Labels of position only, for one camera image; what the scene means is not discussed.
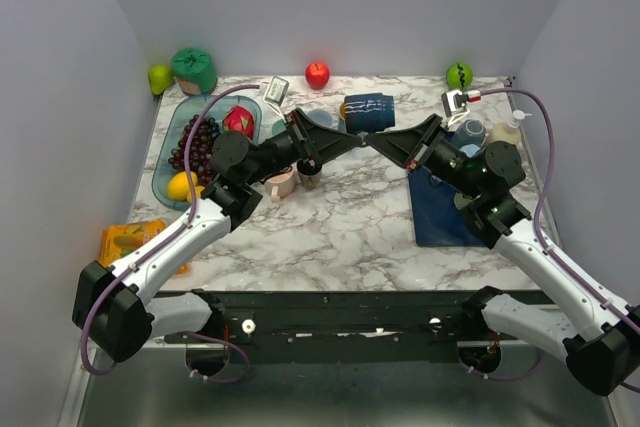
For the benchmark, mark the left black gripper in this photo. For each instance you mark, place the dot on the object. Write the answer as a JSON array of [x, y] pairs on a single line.
[[320, 143]]

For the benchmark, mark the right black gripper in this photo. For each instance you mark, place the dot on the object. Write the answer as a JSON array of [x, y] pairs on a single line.
[[408, 148]]

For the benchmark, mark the brown patterned mug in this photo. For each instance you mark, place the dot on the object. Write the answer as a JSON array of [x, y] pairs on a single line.
[[309, 173]]

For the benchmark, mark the grey blue mug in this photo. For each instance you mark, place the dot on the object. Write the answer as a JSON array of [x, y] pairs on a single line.
[[320, 117]]

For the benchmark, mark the pink mug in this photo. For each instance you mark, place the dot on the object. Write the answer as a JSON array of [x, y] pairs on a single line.
[[281, 185]]

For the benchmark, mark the dark blue mug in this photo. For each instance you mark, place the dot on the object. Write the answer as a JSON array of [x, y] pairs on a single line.
[[370, 113]]

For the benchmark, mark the light blue faceted mug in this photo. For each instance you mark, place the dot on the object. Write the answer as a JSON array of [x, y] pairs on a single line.
[[470, 150]]

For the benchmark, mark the dark teal mug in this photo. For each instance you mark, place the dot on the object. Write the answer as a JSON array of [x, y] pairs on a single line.
[[470, 132]]

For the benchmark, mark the mint green mug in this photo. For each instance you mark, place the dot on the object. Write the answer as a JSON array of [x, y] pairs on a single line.
[[278, 127]]

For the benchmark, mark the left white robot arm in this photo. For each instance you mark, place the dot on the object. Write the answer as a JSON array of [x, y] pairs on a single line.
[[110, 306]]

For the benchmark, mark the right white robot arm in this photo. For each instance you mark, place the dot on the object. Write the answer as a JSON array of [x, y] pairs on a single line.
[[595, 332]]

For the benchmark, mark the red apple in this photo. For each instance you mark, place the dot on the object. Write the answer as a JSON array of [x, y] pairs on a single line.
[[317, 75]]

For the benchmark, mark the dark blue tray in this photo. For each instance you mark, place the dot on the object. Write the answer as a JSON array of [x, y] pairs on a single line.
[[437, 222]]

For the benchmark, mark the red dragon fruit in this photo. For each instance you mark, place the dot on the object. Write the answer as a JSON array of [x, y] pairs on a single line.
[[241, 120]]

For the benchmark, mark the green striped ball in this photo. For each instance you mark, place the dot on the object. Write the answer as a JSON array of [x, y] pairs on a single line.
[[459, 76]]

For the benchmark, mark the cream soap pump bottle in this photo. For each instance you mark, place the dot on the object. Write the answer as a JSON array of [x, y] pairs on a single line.
[[508, 131]]

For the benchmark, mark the dark purple grapes bunch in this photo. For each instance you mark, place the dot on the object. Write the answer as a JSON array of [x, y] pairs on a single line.
[[200, 151]]

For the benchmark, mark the small yellow lemon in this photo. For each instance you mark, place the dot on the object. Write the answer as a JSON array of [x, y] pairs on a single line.
[[198, 191]]

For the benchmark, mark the teal transparent fruit tray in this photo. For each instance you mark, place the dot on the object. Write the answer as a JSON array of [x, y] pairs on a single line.
[[172, 132]]

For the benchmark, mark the yellow mango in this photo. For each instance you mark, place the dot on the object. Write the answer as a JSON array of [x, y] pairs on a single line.
[[179, 185]]

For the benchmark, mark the green pear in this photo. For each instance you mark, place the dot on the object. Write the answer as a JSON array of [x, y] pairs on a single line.
[[160, 78]]

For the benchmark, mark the orange snack bag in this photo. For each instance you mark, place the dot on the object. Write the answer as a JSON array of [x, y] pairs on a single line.
[[118, 241]]

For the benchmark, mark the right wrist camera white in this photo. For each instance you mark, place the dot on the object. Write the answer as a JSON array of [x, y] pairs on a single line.
[[456, 105]]

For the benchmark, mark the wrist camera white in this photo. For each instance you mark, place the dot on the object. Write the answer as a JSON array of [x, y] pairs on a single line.
[[456, 105], [274, 93]]

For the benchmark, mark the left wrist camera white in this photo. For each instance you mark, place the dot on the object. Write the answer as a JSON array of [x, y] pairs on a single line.
[[274, 93]]

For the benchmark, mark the black table front rail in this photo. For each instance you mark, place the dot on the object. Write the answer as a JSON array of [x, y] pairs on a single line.
[[357, 327]]

